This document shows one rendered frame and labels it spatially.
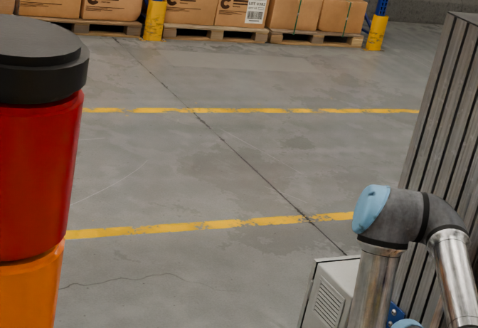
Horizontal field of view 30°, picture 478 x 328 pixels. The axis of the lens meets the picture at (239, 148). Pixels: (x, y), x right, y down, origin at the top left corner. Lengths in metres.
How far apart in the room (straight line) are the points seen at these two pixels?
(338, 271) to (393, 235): 0.56
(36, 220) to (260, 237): 5.05
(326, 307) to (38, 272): 2.26
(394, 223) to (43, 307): 1.72
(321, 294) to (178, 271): 2.33
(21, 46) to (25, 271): 0.07
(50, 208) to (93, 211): 4.99
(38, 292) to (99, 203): 5.08
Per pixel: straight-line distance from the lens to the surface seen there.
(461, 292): 1.90
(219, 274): 4.87
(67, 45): 0.29
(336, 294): 2.51
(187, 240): 5.13
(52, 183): 0.29
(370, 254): 2.04
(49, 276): 0.31
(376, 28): 10.08
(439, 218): 2.03
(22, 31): 0.29
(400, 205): 2.02
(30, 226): 0.29
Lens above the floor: 2.42
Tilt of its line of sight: 22 degrees down
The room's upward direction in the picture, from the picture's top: 12 degrees clockwise
